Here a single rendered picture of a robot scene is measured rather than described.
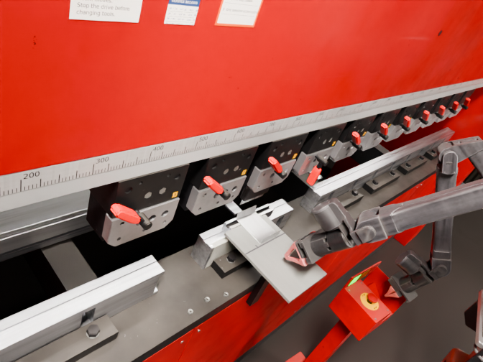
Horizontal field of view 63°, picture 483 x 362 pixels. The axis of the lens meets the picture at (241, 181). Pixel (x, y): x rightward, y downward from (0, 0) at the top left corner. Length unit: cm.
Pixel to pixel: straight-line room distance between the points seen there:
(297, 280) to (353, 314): 47
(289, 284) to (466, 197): 48
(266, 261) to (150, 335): 35
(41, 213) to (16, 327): 30
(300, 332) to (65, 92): 203
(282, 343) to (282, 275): 119
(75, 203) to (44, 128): 61
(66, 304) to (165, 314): 26
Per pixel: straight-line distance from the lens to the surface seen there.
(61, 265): 113
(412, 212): 96
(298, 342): 233
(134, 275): 102
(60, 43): 50
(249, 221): 121
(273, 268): 112
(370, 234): 96
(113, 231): 75
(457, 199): 96
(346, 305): 156
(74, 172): 61
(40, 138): 55
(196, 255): 119
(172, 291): 113
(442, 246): 146
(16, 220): 109
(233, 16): 63
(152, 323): 106
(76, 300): 97
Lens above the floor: 177
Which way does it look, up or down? 35 degrees down
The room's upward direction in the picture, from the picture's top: 24 degrees clockwise
